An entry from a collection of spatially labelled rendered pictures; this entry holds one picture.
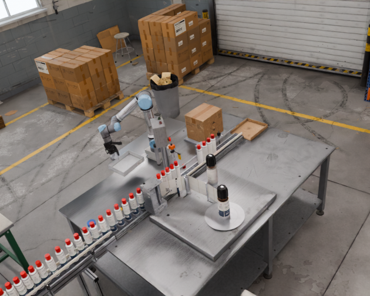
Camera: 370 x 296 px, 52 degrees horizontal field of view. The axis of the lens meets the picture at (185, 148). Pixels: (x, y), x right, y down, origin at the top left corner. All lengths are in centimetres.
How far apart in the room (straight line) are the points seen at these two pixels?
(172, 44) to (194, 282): 491
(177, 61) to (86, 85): 166
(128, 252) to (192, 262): 49
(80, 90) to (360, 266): 470
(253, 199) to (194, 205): 47
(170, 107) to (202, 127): 229
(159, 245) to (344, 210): 221
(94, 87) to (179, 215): 398
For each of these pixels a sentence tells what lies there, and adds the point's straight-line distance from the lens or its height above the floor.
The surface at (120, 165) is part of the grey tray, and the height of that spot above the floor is 95.
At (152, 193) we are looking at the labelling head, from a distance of 294.
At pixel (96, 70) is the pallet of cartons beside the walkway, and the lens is 659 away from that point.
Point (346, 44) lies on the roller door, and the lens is 701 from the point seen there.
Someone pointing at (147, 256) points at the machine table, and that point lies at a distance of 288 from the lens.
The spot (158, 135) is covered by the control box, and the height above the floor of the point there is 140.
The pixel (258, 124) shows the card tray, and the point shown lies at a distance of 412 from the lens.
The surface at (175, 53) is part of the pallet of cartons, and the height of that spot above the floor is 61.
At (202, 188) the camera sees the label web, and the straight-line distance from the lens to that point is 309.
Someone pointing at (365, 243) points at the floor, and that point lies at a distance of 412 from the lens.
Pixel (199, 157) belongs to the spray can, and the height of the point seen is 97.
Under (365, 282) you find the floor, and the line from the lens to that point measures 383.
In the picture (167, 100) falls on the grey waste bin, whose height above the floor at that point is 34.
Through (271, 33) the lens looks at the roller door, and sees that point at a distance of 749.
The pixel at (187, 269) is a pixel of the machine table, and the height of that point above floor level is 83.
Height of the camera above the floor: 299
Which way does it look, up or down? 34 degrees down
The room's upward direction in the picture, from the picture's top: 9 degrees counter-clockwise
